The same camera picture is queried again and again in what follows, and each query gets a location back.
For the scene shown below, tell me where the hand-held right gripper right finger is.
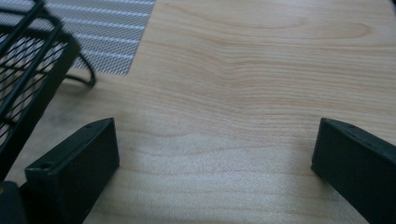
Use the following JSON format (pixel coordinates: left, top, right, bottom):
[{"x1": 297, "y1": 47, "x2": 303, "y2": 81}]
[{"x1": 311, "y1": 117, "x2": 396, "y2": 224}]

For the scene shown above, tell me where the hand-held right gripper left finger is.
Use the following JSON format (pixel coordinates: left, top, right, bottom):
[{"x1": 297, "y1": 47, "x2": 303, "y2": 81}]
[{"x1": 19, "y1": 117, "x2": 120, "y2": 224}]

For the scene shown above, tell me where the black wire mesh basket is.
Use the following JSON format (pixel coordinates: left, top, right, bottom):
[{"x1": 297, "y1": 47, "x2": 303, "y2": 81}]
[{"x1": 0, "y1": 0, "x2": 97, "y2": 183}]

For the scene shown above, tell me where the grey striped placemat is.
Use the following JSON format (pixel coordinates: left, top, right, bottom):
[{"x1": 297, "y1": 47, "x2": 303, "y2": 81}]
[{"x1": 0, "y1": 0, "x2": 156, "y2": 77}]

